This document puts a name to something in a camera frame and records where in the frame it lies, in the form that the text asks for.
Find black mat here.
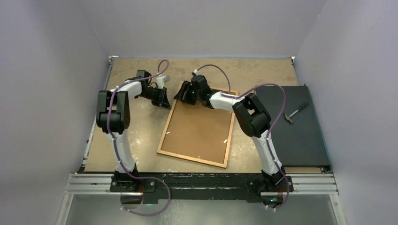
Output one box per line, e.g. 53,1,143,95
256,86,331,167

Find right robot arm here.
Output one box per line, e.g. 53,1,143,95
174,75,288,191

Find wooden picture frame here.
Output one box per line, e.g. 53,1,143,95
156,81,239,169

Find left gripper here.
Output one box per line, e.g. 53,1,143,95
138,86,171,110

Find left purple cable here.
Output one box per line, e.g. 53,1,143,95
106,60,172,218

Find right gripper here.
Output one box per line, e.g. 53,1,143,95
175,81,202,105

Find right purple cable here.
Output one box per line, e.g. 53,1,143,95
193,64,291,212

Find small hammer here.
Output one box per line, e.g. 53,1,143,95
283,102,309,124

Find aluminium rail frame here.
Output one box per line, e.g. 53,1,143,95
61,59,346,225

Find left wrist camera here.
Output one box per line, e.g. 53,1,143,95
155,74,171,89

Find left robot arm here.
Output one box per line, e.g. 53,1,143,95
96,70,171,192

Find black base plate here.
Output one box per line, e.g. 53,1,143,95
109,172,294,204

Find purple cable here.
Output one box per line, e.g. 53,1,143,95
106,60,172,218
193,64,291,212

